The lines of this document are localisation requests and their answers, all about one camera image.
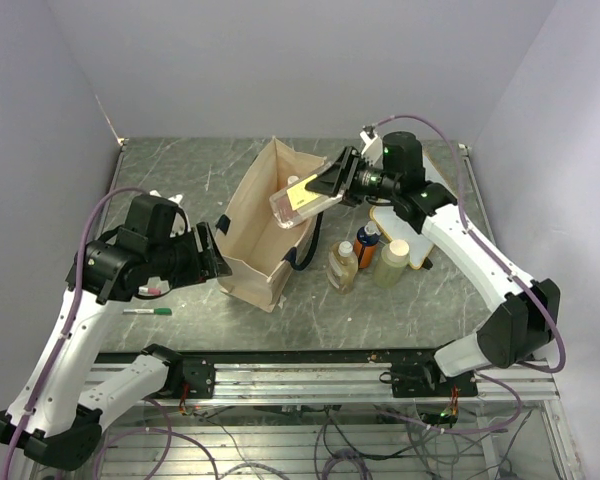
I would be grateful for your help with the green capped marker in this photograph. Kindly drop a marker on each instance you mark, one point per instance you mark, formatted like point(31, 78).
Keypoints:
point(162, 311)

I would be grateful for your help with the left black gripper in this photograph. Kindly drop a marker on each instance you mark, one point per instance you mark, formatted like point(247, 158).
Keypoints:
point(204, 264)

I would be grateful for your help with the beige canvas tote bag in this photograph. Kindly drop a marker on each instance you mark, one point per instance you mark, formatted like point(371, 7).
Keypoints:
point(261, 254)

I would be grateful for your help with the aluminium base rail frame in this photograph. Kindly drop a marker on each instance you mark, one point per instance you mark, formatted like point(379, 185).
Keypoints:
point(271, 410)

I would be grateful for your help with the red capped marker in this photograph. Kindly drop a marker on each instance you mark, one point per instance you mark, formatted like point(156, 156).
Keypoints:
point(150, 291)

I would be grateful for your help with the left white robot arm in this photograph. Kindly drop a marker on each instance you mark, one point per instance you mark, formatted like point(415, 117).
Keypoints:
point(55, 420)

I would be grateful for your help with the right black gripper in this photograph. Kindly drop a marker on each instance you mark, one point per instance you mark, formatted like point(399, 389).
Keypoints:
point(341, 176)

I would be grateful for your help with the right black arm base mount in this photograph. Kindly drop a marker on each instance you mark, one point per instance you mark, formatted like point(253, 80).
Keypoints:
point(424, 380)

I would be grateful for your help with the yellow bottle with beige cap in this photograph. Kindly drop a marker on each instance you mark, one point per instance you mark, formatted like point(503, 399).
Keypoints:
point(394, 257)

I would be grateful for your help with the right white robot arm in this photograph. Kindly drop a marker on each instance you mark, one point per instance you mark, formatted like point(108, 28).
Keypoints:
point(523, 310)

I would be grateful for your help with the clear bottle with white cap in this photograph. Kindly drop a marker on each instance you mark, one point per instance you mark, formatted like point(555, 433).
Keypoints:
point(342, 267)

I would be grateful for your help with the amber bottle with black cap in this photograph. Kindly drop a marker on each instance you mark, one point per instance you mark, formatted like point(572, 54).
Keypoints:
point(295, 204)

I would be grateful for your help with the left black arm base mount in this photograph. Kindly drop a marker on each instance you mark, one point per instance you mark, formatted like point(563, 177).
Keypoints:
point(190, 377)

